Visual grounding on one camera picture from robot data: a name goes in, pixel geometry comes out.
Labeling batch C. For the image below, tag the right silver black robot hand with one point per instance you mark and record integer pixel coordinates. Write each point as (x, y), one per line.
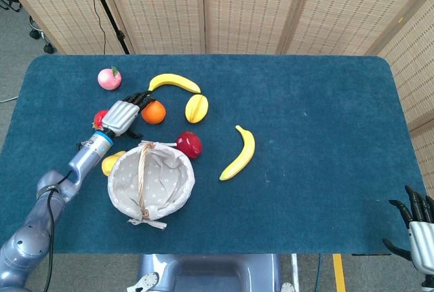
(424, 238)

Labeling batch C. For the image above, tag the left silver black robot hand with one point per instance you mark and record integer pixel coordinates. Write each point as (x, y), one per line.
(120, 117)

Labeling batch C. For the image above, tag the orange fruit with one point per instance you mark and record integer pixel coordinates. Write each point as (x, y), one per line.
(155, 114)

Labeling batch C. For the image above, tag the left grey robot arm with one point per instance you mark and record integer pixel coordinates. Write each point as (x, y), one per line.
(84, 160)

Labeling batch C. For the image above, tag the wicker basket with cloth liner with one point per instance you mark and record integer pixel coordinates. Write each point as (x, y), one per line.
(162, 177)

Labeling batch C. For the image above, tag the red strawberry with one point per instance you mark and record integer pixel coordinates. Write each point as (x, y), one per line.
(99, 117)

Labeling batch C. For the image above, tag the pink peach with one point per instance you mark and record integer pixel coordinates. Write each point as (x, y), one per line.
(108, 80)

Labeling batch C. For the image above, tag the yellow plastic banana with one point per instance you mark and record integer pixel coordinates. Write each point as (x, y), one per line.
(176, 81)
(242, 160)

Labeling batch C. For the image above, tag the red apple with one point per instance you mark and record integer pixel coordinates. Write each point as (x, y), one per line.
(190, 144)

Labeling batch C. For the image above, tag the yellow starfruit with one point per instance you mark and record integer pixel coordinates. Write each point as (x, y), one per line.
(196, 109)

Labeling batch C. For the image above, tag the stool base with casters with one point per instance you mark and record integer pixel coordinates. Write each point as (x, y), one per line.
(49, 48)

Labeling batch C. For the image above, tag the black tripod stand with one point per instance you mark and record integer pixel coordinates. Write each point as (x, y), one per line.
(108, 11)

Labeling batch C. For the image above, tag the blue tablecloth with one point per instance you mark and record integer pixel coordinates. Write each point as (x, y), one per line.
(305, 170)

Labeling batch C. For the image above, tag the grey robot torso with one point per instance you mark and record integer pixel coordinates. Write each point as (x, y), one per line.
(210, 271)

